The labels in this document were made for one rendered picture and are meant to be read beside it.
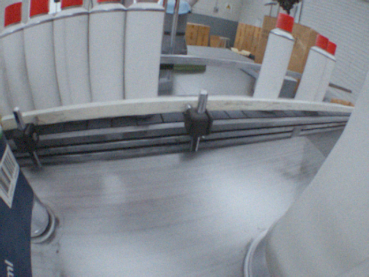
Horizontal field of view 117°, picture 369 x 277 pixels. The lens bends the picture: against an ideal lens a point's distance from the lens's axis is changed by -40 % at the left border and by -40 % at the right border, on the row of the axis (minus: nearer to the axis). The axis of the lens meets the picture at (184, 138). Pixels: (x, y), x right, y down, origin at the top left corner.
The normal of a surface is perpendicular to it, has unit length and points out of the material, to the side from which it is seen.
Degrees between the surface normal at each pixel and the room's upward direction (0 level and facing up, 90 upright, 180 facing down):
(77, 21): 90
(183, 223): 0
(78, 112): 90
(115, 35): 90
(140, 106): 90
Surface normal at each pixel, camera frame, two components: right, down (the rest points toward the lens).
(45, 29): 0.91, 0.33
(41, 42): 0.77, 0.46
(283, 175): 0.12, -0.79
